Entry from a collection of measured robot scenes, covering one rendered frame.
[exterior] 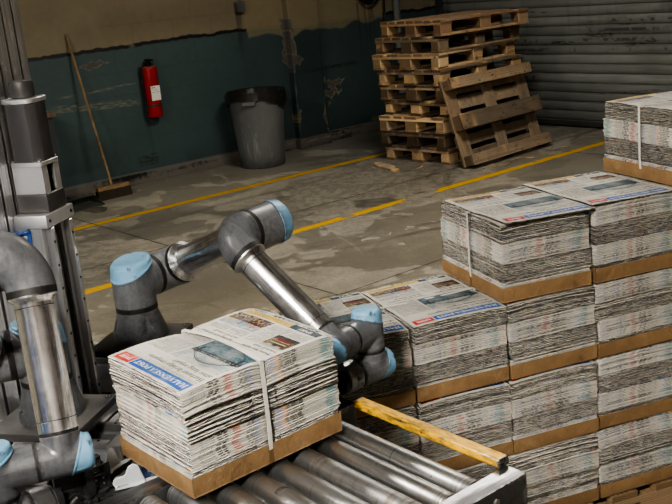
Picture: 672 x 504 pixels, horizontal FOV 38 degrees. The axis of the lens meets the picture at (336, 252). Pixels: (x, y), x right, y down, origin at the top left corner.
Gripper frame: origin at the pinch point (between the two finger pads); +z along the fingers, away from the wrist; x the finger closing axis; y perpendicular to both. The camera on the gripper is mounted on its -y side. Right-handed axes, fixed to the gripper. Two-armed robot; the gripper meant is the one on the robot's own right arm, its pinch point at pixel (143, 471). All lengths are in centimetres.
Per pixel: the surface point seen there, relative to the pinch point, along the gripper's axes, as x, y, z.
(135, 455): -0.5, 4.6, -1.4
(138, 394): -5.9, 19.8, -1.2
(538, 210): -2, 28, 128
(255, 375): -22.3, 22.4, 16.1
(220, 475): -22.7, 5.3, 5.1
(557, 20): 484, 31, 761
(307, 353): -22.5, 22.9, 29.0
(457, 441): -46, 4, 47
